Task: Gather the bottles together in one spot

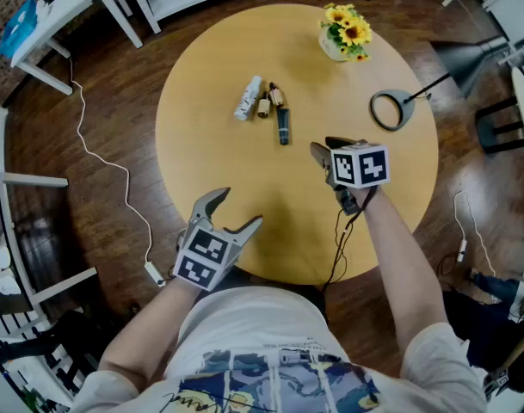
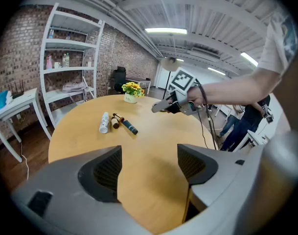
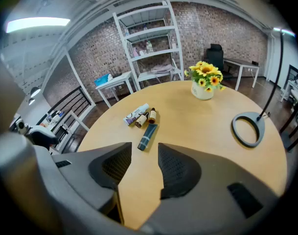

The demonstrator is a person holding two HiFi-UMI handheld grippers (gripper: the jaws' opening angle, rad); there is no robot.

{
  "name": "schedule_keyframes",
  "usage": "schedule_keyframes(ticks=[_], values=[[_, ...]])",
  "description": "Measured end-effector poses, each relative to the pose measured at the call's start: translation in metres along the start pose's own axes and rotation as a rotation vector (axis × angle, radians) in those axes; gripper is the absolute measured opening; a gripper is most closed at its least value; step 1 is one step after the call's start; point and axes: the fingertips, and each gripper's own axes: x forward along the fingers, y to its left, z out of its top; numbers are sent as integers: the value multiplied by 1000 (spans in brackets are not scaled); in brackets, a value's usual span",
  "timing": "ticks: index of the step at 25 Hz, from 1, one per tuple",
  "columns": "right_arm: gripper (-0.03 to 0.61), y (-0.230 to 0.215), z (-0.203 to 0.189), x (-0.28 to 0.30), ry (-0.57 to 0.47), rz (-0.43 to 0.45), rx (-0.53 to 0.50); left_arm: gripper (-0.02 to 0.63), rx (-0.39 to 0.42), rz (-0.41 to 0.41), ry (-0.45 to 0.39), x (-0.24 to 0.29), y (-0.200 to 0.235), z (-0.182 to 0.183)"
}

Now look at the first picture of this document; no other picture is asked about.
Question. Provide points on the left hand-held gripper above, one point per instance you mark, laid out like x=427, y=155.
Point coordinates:
x=201, y=256

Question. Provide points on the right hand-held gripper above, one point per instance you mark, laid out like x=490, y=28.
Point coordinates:
x=360, y=164

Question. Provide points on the dark teal tube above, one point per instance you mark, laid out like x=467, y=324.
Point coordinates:
x=283, y=127

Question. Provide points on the brown dropper bottle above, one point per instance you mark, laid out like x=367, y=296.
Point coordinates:
x=277, y=97
x=263, y=106

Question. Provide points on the white tube bottle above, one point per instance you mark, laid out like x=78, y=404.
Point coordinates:
x=248, y=99

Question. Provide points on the person's left forearm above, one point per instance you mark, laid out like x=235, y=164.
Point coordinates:
x=149, y=329

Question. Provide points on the person's right forearm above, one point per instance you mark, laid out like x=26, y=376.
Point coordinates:
x=399, y=265

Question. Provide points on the black desk lamp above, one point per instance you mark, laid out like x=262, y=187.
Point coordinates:
x=408, y=106

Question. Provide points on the person's dark trousers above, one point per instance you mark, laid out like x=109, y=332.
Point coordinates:
x=304, y=293

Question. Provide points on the sunflowers in white pot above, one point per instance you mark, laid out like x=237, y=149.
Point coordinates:
x=349, y=32

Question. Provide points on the person's white printed T-shirt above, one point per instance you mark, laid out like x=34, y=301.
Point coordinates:
x=261, y=338

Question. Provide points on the white side table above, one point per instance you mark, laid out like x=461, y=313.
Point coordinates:
x=72, y=2

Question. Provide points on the blue tissue box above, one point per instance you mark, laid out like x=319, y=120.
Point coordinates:
x=16, y=28

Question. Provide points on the white metal frame desk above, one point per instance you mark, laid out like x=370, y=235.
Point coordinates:
x=33, y=181

